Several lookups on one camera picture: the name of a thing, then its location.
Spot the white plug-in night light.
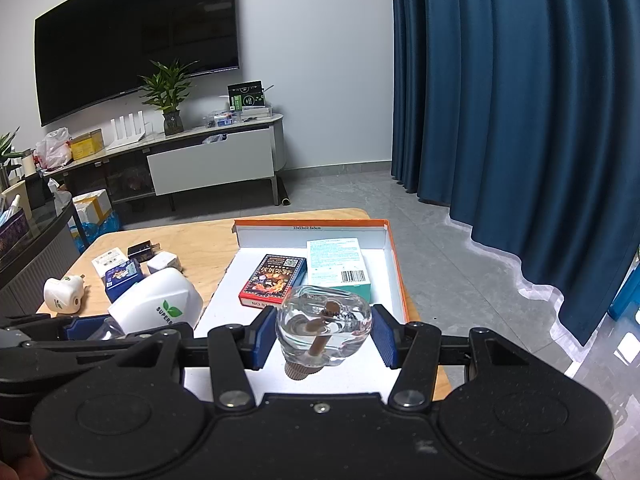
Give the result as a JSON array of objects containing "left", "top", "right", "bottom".
[{"left": 43, "top": 274, "right": 85, "bottom": 314}]

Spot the white mosquito repellent plug heater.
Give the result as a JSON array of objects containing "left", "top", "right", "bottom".
[{"left": 89, "top": 268, "right": 203, "bottom": 340}]

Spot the blue dental floss box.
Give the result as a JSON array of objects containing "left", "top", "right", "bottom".
[{"left": 104, "top": 259, "right": 144, "bottom": 302}]

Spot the white usb wall charger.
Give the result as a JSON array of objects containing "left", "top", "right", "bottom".
[{"left": 146, "top": 252, "right": 182, "bottom": 274}]

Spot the white charger packaging box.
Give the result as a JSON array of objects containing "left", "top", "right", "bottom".
[{"left": 91, "top": 248, "right": 128, "bottom": 278}]

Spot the clear glass perfume bottle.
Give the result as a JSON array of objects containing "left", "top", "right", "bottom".
[{"left": 276, "top": 285, "right": 372, "bottom": 380}]

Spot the black usb wall charger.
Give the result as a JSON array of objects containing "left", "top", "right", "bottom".
[{"left": 127, "top": 240, "right": 160, "bottom": 263}]

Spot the person's left hand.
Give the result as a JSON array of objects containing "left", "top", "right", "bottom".
[{"left": 0, "top": 455, "right": 49, "bottom": 480}]

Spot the black glass side table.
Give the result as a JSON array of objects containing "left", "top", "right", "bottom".
[{"left": 1, "top": 202, "right": 80, "bottom": 316}]

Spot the red playing card box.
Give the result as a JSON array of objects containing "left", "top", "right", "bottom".
[{"left": 239, "top": 254, "right": 307, "bottom": 309}]

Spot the blue plastic bag on floor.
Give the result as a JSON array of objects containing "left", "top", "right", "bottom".
[{"left": 70, "top": 211, "right": 122, "bottom": 254}]

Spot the purple patterned storage box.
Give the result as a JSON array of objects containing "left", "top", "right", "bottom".
[{"left": 0, "top": 209, "right": 29, "bottom": 257}]

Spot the orange white cardboard box lid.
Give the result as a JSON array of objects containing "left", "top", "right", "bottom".
[{"left": 195, "top": 220, "right": 409, "bottom": 399}]

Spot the teal cardboard box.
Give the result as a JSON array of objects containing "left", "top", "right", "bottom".
[{"left": 305, "top": 238, "right": 371, "bottom": 304}]

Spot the white yellow carton on floor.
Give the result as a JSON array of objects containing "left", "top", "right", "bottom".
[{"left": 73, "top": 188, "right": 113, "bottom": 226}]

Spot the large leafy plant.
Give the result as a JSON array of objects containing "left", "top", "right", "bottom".
[{"left": 0, "top": 128, "right": 24, "bottom": 191}]

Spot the white plastic bag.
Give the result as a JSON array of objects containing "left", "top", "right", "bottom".
[{"left": 34, "top": 127, "right": 73, "bottom": 170}]

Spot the yellow box on console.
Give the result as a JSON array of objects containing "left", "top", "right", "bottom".
[{"left": 70, "top": 128, "right": 104, "bottom": 162}]

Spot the white black tv console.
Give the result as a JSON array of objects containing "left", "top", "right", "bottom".
[{"left": 49, "top": 114, "right": 285, "bottom": 205}]

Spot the white wifi router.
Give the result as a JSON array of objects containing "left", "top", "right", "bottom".
[{"left": 105, "top": 110, "right": 146, "bottom": 151}]

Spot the green potted plant glass vase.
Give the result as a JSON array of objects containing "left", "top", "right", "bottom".
[{"left": 141, "top": 60, "right": 193, "bottom": 136}]

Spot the black framed sign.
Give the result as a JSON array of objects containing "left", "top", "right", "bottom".
[{"left": 228, "top": 80, "right": 265, "bottom": 112}]

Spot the blue curtain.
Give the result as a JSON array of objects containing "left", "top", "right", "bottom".
[{"left": 392, "top": 0, "right": 639, "bottom": 344}]

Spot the black wall television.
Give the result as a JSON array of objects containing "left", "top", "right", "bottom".
[{"left": 34, "top": 0, "right": 240, "bottom": 126}]

